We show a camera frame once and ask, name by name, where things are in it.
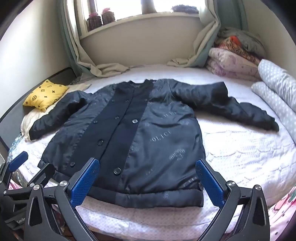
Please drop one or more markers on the yellow patterned pillow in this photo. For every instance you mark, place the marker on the yellow patterned pillow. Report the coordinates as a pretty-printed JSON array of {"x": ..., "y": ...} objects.
[{"x": 44, "y": 93}]

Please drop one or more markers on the dark grey bed headboard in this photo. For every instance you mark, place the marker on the dark grey bed headboard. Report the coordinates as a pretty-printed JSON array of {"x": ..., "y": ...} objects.
[{"x": 57, "y": 74}]

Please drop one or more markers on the beige and green curtain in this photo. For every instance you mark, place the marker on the beige and green curtain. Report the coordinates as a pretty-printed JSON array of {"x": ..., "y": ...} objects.
[
  {"x": 208, "y": 37},
  {"x": 74, "y": 51}
]

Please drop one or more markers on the grey folded cloth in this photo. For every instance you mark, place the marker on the grey folded cloth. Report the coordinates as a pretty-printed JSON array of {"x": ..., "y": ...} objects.
[{"x": 245, "y": 39}]

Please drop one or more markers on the dark navy padded jacket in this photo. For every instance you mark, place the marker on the dark navy padded jacket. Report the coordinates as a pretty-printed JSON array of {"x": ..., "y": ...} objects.
[{"x": 161, "y": 129}]

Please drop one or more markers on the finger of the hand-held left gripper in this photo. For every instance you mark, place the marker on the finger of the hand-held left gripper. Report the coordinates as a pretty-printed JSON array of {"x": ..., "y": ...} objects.
[
  {"x": 18, "y": 160},
  {"x": 46, "y": 172}
]

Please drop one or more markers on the orange patterned blanket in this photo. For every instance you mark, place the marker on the orange patterned blanket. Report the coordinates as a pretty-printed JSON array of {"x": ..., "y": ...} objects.
[{"x": 233, "y": 45}]

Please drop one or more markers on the grey polka-dot quilt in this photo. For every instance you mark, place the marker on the grey polka-dot quilt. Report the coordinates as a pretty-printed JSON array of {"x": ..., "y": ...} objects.
[{"x": 275, "y": 76}]

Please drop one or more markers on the dark jar with pink lid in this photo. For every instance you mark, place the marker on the dark jar with pink lid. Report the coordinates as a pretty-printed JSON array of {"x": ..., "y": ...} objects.
[
  {"x": 108, "y": 16},
  {"x": 94, "y": 22}
]

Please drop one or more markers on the window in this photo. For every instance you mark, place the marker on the window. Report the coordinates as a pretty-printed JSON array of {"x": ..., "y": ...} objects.
[{"x": 115, "y": 9}]

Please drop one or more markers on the pink floral quilt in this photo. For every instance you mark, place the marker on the pink floral quilt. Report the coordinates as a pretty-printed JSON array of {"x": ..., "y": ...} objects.
[{"x": 231, "y": 64}]

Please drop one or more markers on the white windowsill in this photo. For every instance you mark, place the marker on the white windowsill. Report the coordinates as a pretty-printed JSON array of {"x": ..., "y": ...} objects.
[{"x": 138, "y": 22}]

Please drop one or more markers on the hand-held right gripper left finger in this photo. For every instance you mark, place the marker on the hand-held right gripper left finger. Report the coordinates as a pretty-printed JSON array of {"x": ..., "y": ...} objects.
[{"x": 85, "y": 183}]

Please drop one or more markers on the cream towel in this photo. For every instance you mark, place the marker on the cream towel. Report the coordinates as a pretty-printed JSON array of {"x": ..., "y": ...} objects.
[{"x": 27, "y": 120}]

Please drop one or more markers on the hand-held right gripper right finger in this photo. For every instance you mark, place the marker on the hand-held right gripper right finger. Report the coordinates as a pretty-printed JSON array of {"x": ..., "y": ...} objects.
[{"x": 209, "y": 183}]

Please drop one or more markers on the pink cartoon bed sheet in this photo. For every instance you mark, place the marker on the pink cartoon bed sheet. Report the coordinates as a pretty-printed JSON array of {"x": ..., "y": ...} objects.
[{"x": 282, "y": 213}]

